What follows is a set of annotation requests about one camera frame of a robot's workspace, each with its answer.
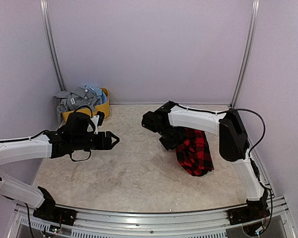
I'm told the grey button shirt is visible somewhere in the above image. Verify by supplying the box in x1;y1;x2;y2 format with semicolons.
55;86;95;123

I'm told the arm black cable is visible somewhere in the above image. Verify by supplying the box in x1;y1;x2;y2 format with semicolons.
69;105;94;162
228;108;266;154

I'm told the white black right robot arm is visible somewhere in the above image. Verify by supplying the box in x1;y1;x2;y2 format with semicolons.
142;101;272;224

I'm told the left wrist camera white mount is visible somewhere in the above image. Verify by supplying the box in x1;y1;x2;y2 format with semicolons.
87;111;105;134

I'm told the left aluminium corner post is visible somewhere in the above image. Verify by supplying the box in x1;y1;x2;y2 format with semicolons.
39;0;66;91

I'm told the red black plaid shirt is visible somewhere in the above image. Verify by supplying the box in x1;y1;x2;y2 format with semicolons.
176;128;214;177

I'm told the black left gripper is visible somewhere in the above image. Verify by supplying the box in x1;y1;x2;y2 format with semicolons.
72;130;119;151

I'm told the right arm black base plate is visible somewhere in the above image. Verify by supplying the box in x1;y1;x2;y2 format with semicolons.
227;206;270;226

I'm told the right aluminium corner post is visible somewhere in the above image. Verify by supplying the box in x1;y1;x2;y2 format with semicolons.
230;0;260;108

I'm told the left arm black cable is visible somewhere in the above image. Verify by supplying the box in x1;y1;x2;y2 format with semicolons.
69;105;94;162

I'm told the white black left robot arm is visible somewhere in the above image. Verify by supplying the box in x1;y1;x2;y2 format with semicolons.
0;112;120;221

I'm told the aluminium front frame rail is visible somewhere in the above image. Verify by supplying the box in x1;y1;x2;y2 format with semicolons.
4;195;296;238

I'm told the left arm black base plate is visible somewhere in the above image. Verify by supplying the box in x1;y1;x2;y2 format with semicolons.
33;207;77;226

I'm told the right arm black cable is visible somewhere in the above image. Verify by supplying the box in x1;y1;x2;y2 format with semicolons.
228;108;266;154

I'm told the aluminium corner post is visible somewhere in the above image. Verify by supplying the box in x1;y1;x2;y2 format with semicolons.
230;0;260;108
39;0;66;91

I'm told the light blue shirt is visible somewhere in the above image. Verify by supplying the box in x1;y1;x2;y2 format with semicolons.
82;84;108;106

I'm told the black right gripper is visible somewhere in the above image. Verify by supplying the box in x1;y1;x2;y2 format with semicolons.
156;125;187;150

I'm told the yellow plastic basket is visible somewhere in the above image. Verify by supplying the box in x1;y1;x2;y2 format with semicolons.
62;87;110;121

